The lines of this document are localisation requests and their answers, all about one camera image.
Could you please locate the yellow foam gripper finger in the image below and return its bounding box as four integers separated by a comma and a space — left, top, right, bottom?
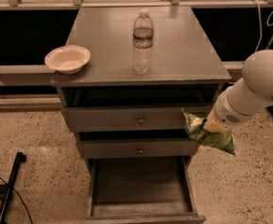
203, 113, 227, 133

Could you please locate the green jalapeno chip bag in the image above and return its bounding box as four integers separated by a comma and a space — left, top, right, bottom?
182, 108, 235, 155

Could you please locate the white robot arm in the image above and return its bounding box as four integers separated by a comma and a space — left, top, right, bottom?
203, 49, 273, 133

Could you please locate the top grey drawer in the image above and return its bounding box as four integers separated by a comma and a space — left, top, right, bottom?
61, 105, 212, 133

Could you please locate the grey drawer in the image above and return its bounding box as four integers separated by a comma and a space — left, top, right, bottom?
77, 139, 198, 159
86, 157, 206, 224
61, 105, 212, 133

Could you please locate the brass top drawer knob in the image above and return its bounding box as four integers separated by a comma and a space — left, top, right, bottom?
138, 117, 145, 124

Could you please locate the grey wooden drawer cabinet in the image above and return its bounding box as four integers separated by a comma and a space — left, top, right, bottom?
49, 6, 232, 224

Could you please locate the bottom grey drawer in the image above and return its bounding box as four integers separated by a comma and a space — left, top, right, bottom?
86, 157, 206, 224

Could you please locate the middle grey drawer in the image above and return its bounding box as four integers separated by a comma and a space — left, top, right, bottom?
77, 139, 198, 159

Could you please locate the clear plastic water bottle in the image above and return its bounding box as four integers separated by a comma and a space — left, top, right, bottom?
132, 8, 154, 75

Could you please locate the white paper bowl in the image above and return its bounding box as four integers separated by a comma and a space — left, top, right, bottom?
45, 45, 90, 75

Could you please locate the black metal stand leg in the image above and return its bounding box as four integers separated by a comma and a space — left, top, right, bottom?
0, 152, 26, 224

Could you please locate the metal railing frame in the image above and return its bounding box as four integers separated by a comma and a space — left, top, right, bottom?
0, 0, 273, 114

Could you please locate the black floor cable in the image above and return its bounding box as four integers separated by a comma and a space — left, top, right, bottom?
0, 165, 36, 224

